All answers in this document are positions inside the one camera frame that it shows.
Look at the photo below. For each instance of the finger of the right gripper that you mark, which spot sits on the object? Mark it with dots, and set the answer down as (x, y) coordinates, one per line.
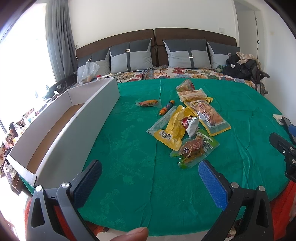
(290, 128)

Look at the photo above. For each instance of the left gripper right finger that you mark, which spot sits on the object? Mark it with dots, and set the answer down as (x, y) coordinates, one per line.
(257, 221)

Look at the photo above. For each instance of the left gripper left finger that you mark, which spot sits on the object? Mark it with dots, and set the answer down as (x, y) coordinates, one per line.
(53, 213)

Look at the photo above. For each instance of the peanut bag yellow trim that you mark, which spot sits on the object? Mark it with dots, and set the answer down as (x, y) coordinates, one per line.
(211, 120)

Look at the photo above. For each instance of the green meat snack packet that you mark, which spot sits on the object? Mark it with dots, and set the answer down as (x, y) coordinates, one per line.
(194, 150)

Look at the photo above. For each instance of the small silver red packet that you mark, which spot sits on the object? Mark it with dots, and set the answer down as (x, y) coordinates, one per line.
(190, 124)

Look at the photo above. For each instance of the yellow snack pouch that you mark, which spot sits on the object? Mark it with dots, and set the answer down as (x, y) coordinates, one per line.
(174, 132)

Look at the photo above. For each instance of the clear long stick packet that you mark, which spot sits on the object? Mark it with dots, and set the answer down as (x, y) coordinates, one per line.
(163, 121)

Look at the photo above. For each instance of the corn sausage packet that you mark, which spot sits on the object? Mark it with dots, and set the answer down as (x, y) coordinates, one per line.
(149, 103)

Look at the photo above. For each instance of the left hand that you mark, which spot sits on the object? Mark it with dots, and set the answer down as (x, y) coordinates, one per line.
(138, 234)

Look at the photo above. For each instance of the pile of dark clothes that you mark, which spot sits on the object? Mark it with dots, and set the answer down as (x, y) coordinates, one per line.
(244, 66)

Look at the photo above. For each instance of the white cardboard box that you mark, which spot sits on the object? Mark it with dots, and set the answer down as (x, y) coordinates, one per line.
(55, 146)

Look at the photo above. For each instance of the green tablecloth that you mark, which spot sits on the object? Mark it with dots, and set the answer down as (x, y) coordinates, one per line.
(151, 144)

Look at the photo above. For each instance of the far right grey pillow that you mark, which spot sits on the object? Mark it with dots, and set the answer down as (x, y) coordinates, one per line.
(219, 53)

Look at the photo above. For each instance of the grey pillow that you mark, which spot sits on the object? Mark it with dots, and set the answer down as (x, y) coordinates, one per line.
(219, 53)
(187, 53)
(100, 58)
(131, 56)

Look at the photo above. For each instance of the white wafer bar packet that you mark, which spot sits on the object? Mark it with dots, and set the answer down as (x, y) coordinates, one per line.
(192, 95)

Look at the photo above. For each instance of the clear mixed snack bag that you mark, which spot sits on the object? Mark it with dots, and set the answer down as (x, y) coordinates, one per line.
(186, 85)

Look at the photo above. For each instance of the white door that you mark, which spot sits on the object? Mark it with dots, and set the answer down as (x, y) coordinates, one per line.
(248, 19)

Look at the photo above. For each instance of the orange sausage stick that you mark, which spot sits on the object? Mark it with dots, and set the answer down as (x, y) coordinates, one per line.
(167, 107)

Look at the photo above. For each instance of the brown headboard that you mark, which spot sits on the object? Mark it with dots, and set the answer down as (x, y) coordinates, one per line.
(158, 51)

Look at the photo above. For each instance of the clear plastic bag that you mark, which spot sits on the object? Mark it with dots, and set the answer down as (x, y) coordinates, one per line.
(87, 72)

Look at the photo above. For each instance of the floral bed sheet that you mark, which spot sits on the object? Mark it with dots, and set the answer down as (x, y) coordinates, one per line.
(175, 72)

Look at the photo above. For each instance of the far left grey pillow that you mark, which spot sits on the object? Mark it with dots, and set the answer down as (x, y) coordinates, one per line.
(100, 58)

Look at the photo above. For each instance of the grey curtain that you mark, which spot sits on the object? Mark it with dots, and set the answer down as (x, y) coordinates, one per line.
(60, 40)

